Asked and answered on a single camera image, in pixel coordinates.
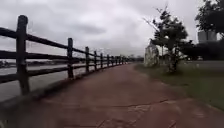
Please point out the dark wooden rail fence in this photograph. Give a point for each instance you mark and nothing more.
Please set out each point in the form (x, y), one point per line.
(22, 56)

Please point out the pale building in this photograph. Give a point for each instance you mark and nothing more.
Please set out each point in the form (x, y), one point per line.
(206, 36)

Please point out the grey water surface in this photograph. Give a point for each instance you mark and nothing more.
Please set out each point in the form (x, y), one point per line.
(43, 78)

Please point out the grass field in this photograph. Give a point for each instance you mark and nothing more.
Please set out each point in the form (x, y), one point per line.
(200, 81)

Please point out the red paved path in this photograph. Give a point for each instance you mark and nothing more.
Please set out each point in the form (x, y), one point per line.
(116, 100)

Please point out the tall standing stone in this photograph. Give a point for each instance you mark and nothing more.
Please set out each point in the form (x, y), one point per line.
(151, 55)

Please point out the small leafy tree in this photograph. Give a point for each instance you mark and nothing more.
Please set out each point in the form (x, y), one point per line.
(171, 36)

